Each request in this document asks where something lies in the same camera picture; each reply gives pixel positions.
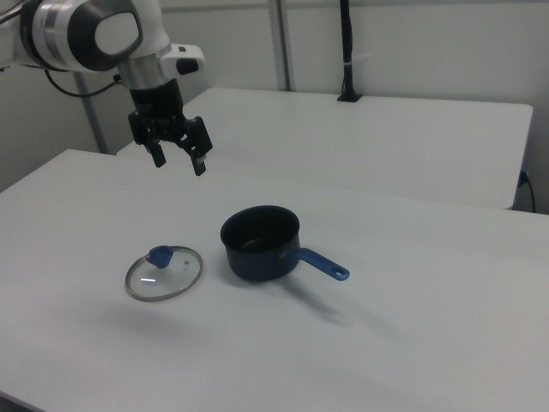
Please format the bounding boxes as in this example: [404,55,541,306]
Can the black power cable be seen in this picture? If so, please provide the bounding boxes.
[518,169,539,213]

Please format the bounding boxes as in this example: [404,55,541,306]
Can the grey partition frame post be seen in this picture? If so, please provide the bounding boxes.
[268,0,299,92]
[75,71,110,155]

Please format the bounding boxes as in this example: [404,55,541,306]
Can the black pole with white tie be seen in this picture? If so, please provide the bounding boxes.
[336,0,365,104]

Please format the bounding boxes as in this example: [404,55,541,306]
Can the dark saucepan with blue handle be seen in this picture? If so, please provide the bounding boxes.
[219,204,352,284]

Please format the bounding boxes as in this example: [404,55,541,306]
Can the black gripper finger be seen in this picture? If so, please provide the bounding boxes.
[127,112,168,169]
[176,115,214,178]

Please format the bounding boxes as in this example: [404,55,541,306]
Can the glass lid with blue knob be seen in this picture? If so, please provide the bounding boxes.
[124,244,204,303]

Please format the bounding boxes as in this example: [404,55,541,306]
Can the black robot wrist cable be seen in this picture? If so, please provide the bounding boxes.
[42,68,126,98]

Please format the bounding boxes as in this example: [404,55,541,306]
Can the white side table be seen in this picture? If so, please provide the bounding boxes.
[116,87,534,212]

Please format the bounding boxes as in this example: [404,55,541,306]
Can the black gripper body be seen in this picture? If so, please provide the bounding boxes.
[130,78,190,143]

